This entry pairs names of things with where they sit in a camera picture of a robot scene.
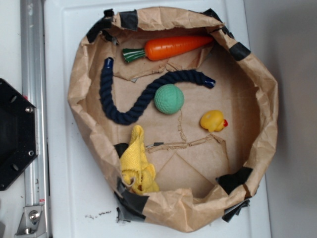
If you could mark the orange plastic toy carrot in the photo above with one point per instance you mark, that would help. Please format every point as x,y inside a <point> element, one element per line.
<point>163,48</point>

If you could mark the metal corner bracket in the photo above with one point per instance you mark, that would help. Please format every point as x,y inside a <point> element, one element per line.
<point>32,223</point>

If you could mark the yellow knitted cloth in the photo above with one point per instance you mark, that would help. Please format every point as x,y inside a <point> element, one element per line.
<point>137,172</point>

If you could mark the aluminium extrusion rail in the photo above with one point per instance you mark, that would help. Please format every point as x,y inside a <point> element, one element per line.
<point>37,191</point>

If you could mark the yellow rubber duck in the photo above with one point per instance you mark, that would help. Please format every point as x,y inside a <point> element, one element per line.
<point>213,121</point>

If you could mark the brown paper bag bin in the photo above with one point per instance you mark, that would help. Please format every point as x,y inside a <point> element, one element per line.
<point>201,175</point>

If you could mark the green dimpled rubber ball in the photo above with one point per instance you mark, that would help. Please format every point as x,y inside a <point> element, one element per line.
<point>169,99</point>

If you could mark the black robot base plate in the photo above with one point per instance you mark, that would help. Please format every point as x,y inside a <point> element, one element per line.
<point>18,146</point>

